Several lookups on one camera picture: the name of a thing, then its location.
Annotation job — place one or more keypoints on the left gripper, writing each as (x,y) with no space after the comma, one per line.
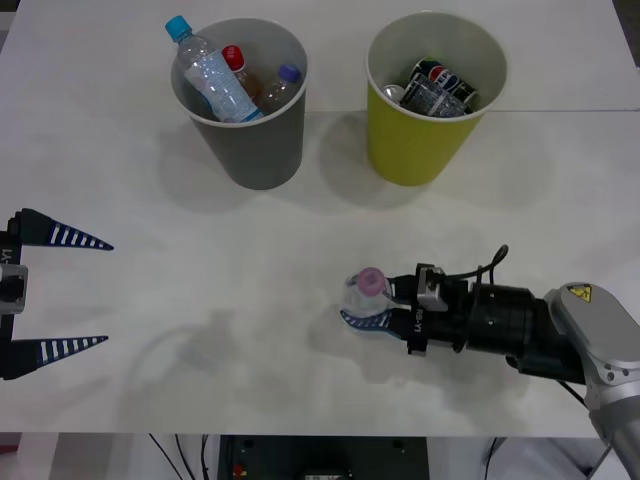
(9,250)

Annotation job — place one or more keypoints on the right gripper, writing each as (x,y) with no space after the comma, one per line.
(445,327)

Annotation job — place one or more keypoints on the clear bottle with pink cap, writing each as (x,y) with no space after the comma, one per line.
(367,292)

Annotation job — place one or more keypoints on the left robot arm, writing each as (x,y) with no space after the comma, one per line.
(11,290)

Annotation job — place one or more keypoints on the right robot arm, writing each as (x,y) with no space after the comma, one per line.
(550,320)

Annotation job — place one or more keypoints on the yellow-green plastic bin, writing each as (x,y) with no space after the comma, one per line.
(410,145)

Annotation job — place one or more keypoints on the black robot torso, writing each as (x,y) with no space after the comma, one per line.
(325,457)

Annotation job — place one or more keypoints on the grey plastic bin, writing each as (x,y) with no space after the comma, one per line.
(255,150)

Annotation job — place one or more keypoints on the black can with white print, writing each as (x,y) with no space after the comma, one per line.
(430,97)

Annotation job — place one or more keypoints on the silver can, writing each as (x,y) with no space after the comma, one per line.
(393,92)

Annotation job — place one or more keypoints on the black can with round print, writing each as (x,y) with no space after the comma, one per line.
(450,77)

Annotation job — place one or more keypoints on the brown bottle with purple cap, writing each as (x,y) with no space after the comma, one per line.
(280,90)

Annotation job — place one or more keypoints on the clear bottle with blue cap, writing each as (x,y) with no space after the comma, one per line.
(220,85)

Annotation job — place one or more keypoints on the brown bottle with red cap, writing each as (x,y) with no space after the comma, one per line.
(241,72)

